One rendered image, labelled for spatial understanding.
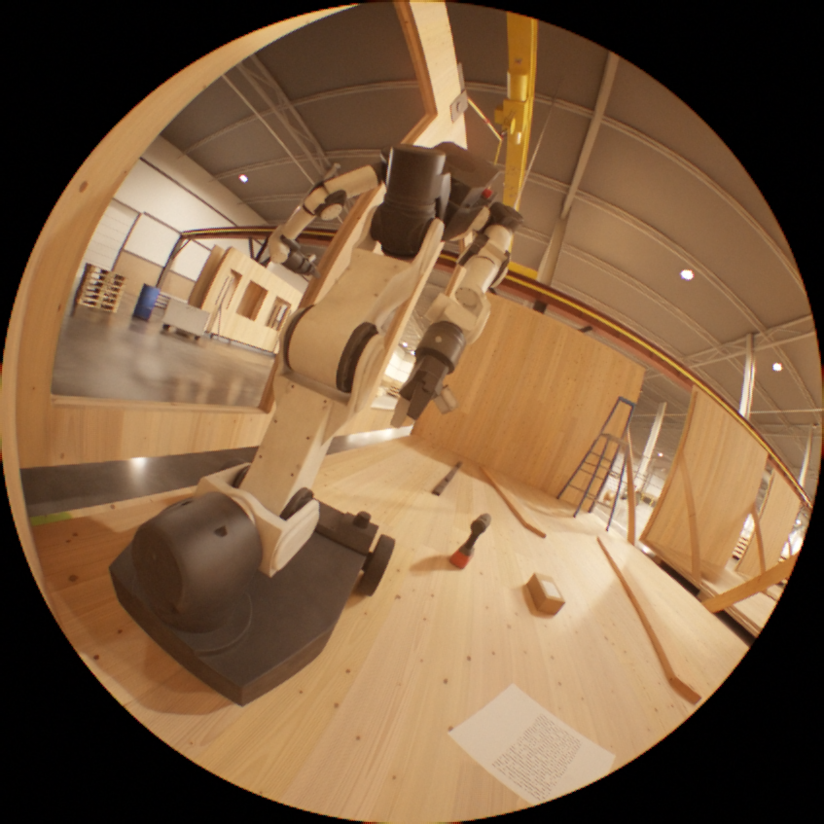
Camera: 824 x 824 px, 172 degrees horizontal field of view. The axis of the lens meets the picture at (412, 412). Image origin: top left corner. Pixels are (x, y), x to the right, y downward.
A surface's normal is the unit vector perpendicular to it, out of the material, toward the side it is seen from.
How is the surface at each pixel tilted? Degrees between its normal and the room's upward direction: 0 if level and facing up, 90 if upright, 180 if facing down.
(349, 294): 69
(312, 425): 75
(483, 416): 90
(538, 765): 0
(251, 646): 0
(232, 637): 0
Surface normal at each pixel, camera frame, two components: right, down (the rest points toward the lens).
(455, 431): -0.21, -0.02
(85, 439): 0.90, 0.40
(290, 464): 0.04, -0.19
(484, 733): 0.39, -0.92
